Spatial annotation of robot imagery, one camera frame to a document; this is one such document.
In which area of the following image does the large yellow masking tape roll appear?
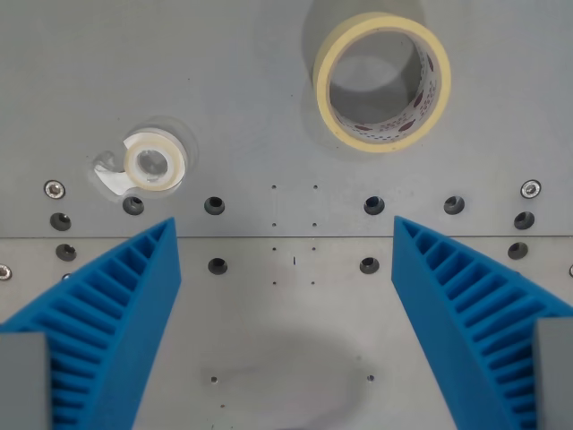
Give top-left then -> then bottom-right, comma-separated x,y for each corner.
312,12 -> 452,154

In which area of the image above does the small clear tape roll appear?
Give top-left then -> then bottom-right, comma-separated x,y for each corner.
92,128 -> 187,197

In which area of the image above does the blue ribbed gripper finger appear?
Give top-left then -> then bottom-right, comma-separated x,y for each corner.
390,215 -> 573,430
0,216 -> 183,430

